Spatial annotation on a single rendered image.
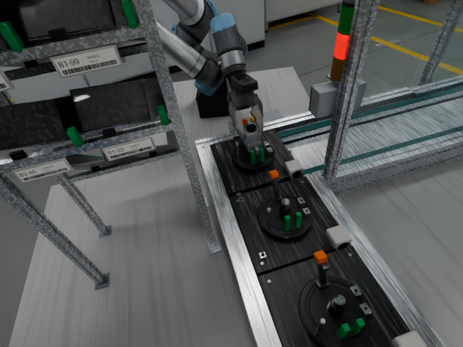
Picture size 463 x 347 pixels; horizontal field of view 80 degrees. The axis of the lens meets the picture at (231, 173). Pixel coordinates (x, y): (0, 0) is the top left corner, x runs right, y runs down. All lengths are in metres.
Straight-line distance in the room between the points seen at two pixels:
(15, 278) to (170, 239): 1.59
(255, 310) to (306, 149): 0.59
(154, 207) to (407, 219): 0.79
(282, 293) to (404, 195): 0.55
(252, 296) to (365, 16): 0.61
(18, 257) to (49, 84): 2.09
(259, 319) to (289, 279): 0.11
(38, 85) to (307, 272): 3.58
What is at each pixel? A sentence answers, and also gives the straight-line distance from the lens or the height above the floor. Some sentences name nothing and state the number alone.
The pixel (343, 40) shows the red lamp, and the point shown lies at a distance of 0.67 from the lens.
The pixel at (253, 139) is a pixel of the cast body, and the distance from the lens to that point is 0.83.
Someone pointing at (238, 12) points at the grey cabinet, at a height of 0.53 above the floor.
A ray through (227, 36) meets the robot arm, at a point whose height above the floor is 1.30.
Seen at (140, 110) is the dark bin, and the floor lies 1.32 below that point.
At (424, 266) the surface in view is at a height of 0.86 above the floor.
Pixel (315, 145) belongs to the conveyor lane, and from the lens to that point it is 1.05.
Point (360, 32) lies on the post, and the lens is 0.64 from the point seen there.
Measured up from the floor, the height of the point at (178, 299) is 0.86.
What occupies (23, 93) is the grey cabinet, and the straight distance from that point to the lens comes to 3.93.
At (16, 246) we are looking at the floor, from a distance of 2.52.
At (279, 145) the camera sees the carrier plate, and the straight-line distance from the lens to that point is 0.95.
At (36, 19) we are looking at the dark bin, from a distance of 0.52.
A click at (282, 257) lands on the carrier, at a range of 0.69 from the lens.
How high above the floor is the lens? 1.58
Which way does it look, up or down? 45 degrees down
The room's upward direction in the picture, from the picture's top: 8 degrees counter-clockwise
